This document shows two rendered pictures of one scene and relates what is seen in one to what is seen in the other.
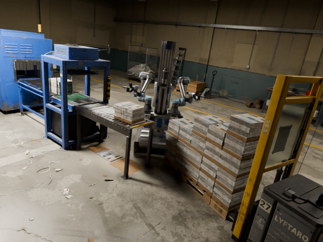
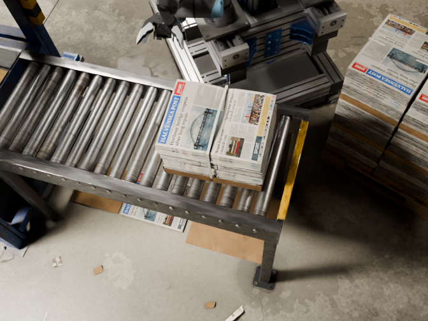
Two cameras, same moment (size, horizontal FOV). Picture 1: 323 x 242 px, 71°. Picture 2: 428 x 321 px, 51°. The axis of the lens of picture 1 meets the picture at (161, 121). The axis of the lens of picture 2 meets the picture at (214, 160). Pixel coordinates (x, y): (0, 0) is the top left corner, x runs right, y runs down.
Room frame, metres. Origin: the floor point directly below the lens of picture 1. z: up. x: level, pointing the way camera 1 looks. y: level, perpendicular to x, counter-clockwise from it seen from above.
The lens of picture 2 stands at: (2.50, 0.72, 2.34)
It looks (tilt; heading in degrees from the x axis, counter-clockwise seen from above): 62 degrees down; 348
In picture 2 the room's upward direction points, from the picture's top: 8 degrees counter-clockwise
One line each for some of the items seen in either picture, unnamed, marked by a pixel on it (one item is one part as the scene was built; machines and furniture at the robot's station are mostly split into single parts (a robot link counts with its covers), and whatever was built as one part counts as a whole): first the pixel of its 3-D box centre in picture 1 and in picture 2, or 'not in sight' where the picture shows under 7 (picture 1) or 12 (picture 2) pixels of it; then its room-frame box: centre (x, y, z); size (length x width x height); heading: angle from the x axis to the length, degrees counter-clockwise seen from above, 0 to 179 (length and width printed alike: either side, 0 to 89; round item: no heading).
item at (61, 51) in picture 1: (77, 52); not in sight; (4.15, 1.63, 1.65); 0.60 x 0.45 x 0.20; 144
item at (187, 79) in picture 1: (183, 91); not in sight; (4.09, -0.33, 1.19); 0.15 x 0.12 x 0.55; 118
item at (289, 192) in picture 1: (297, 194); not in sight; (1.81, -1.33, 0.82); 0.18 x 0.14 x 0.08; 35
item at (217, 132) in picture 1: (225, 135); not in sight; (2.79, -0.85, 0.95); 0.38 x 0.29 x 0.23; 123
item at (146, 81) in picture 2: (124, 114); (158, 90); (3.76, 0.66, 0.74); 1.34 x 0.05 x 0.12; 54
